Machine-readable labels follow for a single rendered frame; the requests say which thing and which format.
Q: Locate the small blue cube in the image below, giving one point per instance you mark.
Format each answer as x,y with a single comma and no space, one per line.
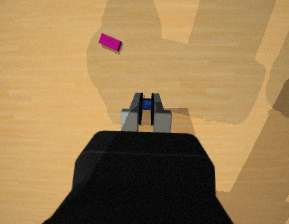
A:
146,104

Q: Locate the small magenta block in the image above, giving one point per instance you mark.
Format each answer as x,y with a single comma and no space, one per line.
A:
110,42

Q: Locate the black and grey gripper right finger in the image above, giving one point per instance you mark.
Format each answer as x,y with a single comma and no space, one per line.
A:
160,119

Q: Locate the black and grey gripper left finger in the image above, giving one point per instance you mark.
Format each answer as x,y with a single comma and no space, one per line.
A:
131,118

